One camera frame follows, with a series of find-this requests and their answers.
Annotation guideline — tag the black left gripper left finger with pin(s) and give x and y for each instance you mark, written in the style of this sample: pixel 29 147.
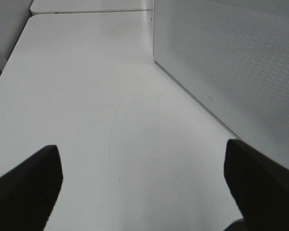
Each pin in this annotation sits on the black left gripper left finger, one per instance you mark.
pixel 29 191

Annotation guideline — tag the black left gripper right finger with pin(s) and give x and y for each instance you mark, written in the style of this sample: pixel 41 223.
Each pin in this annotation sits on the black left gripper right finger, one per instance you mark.
pixel 259 186

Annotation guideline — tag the white microwave door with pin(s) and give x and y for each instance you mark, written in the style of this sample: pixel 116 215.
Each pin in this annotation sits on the white microwave door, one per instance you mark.
pixel 233 56

